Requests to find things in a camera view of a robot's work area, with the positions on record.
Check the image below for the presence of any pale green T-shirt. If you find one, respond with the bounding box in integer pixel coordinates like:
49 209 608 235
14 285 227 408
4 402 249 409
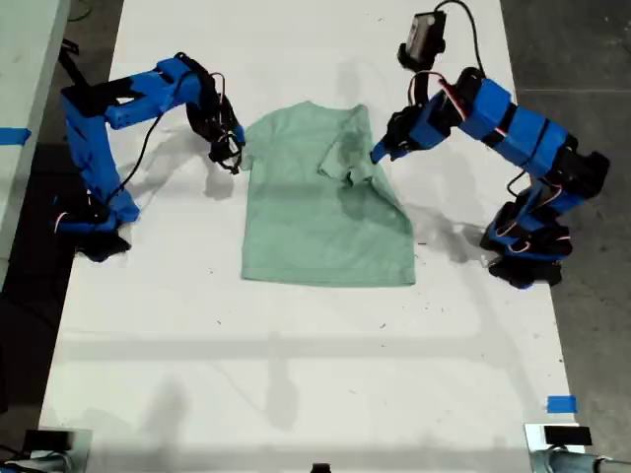
240 101 417 288

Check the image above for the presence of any black stand leg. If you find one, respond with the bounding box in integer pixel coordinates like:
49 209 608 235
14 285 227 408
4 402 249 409
57 41 100 100

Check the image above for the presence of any pale side table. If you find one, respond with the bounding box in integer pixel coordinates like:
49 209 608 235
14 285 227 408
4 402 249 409
0 0 73 292

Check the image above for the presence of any blue tape strip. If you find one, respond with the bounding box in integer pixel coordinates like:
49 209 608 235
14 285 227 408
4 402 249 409
546 395 579 415
0 126 32 146

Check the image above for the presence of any silver metal plate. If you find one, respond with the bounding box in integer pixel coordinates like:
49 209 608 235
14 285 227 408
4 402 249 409
36 427 94 473
524 422 593 473

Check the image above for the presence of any small black box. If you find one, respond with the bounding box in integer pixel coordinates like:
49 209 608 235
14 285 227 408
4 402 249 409
23 430 74 452
543 426 593 447

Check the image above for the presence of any grey clamp tube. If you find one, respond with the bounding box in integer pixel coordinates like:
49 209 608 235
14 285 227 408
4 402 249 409
534 446 631 473
0 452 73 473

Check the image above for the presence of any black camera box with label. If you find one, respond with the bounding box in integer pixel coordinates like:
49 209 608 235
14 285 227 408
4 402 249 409
207 136 246 175

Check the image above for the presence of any black camera cable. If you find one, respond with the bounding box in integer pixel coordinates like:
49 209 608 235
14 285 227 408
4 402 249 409
433 0 487 78
101 108 174 211

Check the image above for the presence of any black camera box grey face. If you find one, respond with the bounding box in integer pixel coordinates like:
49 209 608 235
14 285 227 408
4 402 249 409
396 12 450 107

